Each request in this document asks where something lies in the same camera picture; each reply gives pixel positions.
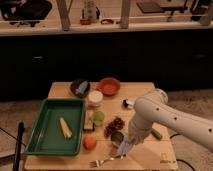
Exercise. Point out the light blue towel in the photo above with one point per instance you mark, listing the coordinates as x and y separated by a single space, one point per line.
125 146

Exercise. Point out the dark grape bunch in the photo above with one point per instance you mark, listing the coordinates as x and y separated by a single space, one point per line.
116 124

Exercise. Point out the orange bowl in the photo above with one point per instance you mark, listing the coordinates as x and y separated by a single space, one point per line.
109 86

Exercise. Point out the blue cloth in bowl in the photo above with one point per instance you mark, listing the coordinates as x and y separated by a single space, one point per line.
82 87

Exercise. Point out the orange round fruit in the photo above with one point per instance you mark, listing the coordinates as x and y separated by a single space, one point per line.
89 142

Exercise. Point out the black pole stand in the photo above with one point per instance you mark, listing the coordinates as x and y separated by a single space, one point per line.
17 154

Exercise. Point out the yellow corn cob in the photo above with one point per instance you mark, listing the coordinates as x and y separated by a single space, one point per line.
65 129

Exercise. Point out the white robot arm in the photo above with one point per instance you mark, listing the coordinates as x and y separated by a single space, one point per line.
152 108

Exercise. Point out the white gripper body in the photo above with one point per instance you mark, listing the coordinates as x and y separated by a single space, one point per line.
138 130

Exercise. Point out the black office chair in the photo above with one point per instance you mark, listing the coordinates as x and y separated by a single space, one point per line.
30 12

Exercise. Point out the white round container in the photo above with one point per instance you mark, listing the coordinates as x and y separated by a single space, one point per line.
95 98

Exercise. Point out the small metal cup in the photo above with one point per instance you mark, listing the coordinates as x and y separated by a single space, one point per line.
117 138

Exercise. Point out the green plastic tray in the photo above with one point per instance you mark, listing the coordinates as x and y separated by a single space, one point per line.
47 138

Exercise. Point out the silver fork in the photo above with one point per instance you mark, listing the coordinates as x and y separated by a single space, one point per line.
98 163

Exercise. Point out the green cucumber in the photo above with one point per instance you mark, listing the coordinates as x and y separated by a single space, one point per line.
156 134

